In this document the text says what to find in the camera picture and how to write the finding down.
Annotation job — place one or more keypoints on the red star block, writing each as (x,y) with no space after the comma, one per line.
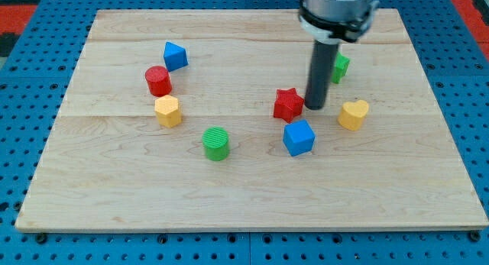
(288,104)

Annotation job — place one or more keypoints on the green star block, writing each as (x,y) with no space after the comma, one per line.
(340,68)

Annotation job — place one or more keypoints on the green cylinder block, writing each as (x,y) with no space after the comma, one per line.
(216,143)

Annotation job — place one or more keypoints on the blue cube block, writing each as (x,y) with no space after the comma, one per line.
(298,137)

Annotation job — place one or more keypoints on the light wooden board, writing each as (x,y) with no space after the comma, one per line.
(110,167)

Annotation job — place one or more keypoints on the yellow hexagon block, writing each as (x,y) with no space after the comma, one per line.
(167,110)

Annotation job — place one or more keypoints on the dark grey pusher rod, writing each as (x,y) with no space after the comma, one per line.
(321,68)

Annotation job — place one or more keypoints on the blue triangle block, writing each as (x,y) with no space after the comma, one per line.
(174,56)

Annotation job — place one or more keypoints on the red cylinder block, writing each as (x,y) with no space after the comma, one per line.
(158,81)

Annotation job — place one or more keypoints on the yellow heart block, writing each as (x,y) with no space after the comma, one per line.
(352,114)

